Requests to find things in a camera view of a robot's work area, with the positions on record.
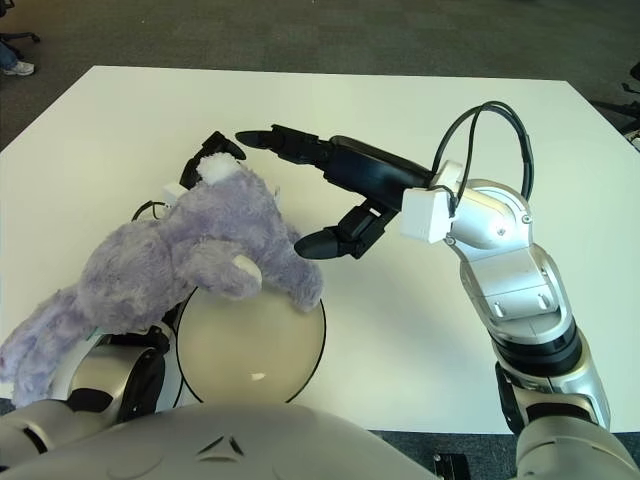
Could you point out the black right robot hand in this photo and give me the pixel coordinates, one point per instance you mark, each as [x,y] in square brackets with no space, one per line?
[370,170]

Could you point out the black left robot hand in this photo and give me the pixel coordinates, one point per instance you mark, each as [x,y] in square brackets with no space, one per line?
[192,170]

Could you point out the purple plush bunny doll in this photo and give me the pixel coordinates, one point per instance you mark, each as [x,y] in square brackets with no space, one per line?
[200,255]

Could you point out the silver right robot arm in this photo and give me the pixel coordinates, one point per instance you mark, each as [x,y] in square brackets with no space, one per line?
[525,280]

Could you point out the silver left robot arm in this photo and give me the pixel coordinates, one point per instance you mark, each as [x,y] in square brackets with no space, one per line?
[115,365]

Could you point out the white plate with black rim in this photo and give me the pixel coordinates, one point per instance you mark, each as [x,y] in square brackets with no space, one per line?
[250,345]

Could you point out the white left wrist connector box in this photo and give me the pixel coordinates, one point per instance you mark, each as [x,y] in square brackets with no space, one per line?
[172,192]

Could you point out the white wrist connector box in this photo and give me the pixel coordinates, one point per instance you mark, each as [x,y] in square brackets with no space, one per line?
[430,210]
[172,192]

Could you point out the white right wrist connector box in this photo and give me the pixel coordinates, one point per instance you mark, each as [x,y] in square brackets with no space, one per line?
[430,210]

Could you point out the white sneaker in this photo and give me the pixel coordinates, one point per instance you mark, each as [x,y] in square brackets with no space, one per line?
[20,68]

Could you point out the seated person in jeans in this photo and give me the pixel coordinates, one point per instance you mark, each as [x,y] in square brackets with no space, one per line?
[25,36]

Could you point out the black chair legs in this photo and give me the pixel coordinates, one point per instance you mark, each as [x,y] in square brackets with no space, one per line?
[620,107]

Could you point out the grey robot torso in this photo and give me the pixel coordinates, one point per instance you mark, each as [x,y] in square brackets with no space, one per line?
[225,450]

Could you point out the black bracket under table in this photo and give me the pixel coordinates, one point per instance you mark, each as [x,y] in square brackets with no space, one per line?
[450,465]

